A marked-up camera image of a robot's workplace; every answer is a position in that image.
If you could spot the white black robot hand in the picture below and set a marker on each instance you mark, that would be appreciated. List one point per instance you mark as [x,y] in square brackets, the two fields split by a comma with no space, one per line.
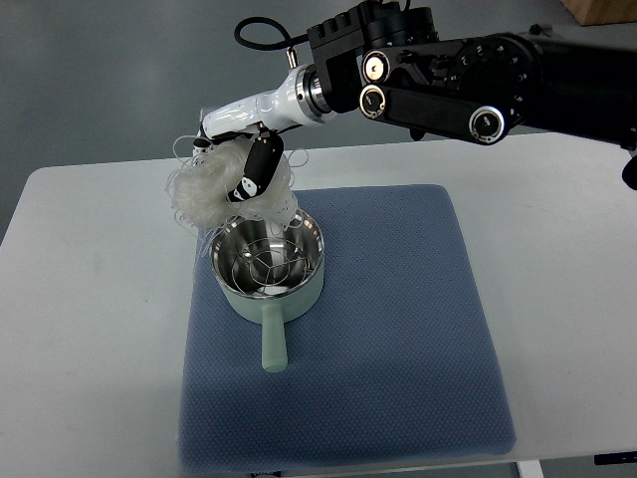
[298,101]

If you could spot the white vermicelli bundle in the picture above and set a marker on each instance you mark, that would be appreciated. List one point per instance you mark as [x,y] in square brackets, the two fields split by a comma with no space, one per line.
[199,191]

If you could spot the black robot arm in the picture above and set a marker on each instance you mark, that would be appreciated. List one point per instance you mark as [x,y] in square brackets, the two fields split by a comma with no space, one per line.
[388,62]

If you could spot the mint green steel pot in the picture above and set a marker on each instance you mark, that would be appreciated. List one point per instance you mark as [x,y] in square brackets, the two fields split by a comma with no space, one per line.
[270,313]

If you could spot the blue textured mat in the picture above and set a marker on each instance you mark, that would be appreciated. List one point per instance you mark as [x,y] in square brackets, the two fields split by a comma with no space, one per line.
[394,361]

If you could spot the wooden box corner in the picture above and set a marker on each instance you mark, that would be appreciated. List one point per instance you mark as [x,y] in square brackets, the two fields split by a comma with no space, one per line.
[601,12]

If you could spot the wire steaming rack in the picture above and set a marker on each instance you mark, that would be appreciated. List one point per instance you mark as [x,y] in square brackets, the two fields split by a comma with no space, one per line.
[270,267]

